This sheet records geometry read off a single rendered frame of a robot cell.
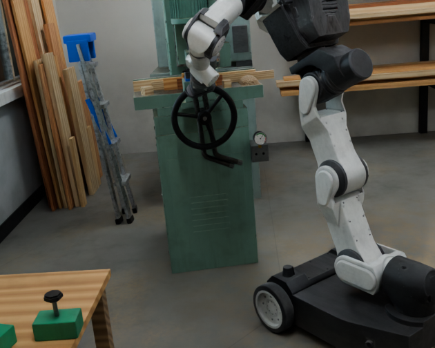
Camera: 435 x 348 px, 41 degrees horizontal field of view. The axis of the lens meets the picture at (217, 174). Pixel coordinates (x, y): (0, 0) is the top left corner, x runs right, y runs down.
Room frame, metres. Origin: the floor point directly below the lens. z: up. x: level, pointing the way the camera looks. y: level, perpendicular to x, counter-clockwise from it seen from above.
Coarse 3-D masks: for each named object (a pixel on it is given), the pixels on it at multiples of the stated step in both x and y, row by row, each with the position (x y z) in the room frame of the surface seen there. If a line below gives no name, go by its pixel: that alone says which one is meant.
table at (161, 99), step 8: (224, 88) 2.70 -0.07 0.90; (232, 88) 2.70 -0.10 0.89; (240, 88) 2.70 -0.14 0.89; (248, 88) 2.71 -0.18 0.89; (256, 88) 2.71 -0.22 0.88; (136, 96) 2.69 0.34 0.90; (144, 96) 2.67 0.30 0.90; (152, 96) 2.67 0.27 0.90; (160, 96) 2.67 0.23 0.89; (168, 96) 2.67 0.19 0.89; (176, 96) 2.68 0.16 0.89; (232, 96) 2.70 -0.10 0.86; (240, 96) 2.70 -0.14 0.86; (248, 96) 2.71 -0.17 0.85; (256, 96) 2.71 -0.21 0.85; (136, 104) 2.66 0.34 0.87; (144, 104) 2.66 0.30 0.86; (152, 104) 2.66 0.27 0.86; (160, 104) 2.67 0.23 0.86; (168, 104) 2.67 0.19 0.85; (184, 104) 2.58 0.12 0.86; (192, 104) 2.59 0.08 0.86; (200, 104) 2.59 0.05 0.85
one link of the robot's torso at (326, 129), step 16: (304, 80) 2.15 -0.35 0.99; (304, 96) 2.15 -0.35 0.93; (304, 112) 2.15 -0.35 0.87; (320, 112) 2.22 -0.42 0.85; (336, 112) 2.20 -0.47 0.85; (304, 128) 2.18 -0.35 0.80; (320, 128) 2.13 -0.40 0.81; (336, 128) 2.14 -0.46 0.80; (320, 144) 2.14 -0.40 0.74; (336, 144) 2.10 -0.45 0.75; (352, 144) 2.14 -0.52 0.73; (320, 160) 2.15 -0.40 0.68; (336, 160) 2.08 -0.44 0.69; (352, 160) 2.10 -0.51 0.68; (352, 176) 2.05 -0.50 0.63; (336, 192) 2.05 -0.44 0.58
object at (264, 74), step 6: (246, 72) 2.86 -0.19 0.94; (252, 72) 2.87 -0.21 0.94; (258, 72) 2.87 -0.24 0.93; (264, 72) 2.87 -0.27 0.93; (270, 72) 2.87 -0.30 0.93; (222, 78) 2.85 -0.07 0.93; (228, 78) 2.85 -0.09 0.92; (234, 78) 2.86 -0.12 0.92; (240, 78) 2.86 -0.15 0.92; (258, 78) 2.87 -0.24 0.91; (264, 78) 2.87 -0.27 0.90; (270, 78) 2.87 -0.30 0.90; (156, 84) 2.82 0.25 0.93; (162, 84) 2.82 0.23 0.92
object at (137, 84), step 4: (220, 72) 2.87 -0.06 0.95; (224, 72) 2.87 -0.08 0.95; (228, 72) 2.87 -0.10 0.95; (232, 72) 2.88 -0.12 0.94; (236, 72) 2.88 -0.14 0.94; (240, 72) 2.88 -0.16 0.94; (140, 80) 2.85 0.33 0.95; (144, 80) 2.84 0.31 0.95; (148, 80) 2.84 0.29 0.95; (152, 80) 2.84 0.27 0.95; (156, 80) 2.84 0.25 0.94; (160, 80) 2.84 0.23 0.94; (136, 84) 2.83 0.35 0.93; (140, 84) 2.83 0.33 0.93; (144, 84) 2.84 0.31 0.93; (148, 84) 2.84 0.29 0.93; (136, 88) 2.83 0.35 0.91
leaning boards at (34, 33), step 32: (32, 0) 4.21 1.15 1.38; (32, 32) 4.13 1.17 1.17; (32, 64) 3.89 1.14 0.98; (64, 64) 4.58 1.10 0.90; (32, 96) 3.81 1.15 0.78; (64, 96) 4.09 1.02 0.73; (32, 128) 3.76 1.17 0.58; (64, 128) 3.86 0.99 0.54; (64, 160) 3.84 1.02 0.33; (96, 160) 4.29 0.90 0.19; (64, 192) 3.81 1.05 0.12
